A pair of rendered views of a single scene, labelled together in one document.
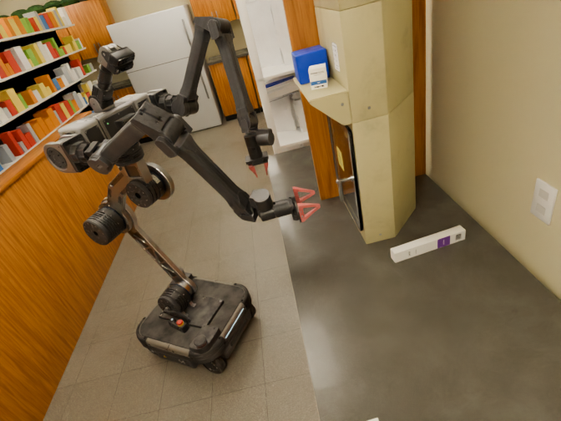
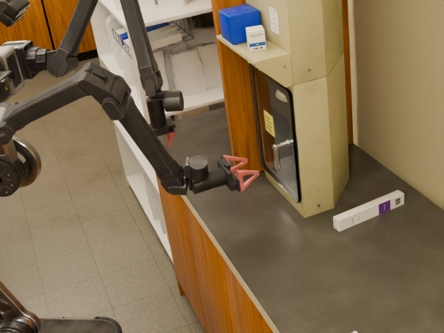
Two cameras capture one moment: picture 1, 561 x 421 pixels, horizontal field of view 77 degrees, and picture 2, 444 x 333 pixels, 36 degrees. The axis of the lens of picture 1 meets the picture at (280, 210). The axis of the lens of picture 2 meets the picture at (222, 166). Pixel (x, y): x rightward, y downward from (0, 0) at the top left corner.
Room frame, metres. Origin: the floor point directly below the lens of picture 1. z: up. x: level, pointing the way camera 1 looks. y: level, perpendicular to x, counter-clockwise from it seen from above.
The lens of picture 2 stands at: (-0.72, 0.54, 2.19)
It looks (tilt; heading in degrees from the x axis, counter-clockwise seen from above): 28 degrees down; 342
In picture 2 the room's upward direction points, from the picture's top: 8 degrees counter-clockwise
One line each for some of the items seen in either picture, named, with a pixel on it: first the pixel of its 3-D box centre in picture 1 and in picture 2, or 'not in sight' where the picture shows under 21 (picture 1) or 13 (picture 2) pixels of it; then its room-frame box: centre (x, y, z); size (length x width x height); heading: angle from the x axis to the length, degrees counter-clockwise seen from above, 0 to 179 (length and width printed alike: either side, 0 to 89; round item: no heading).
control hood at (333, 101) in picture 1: (319, 98); (252, 59); (1.15, -0.22, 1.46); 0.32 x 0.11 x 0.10; 179
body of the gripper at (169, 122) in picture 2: (255, 152); (158, 120); (1.46, 0.04, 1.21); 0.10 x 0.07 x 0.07; 89
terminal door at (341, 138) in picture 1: (344, 167); (275, 133); (1.15, -0.27, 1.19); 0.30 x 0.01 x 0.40; 178
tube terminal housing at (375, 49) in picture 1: (376, 123); (308, 85); (1.15, -0.40, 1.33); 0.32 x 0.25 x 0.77; 179
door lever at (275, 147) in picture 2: (345, 188); (281, 154); (1.05, -0.24, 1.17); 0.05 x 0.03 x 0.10; 88
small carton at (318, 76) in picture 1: (318, 76); (256, 37); (1.11, -0.22, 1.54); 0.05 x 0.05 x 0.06; 74
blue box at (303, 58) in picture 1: (310, 64); (240, 24); (1.23, -0.22, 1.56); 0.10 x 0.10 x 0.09; 89
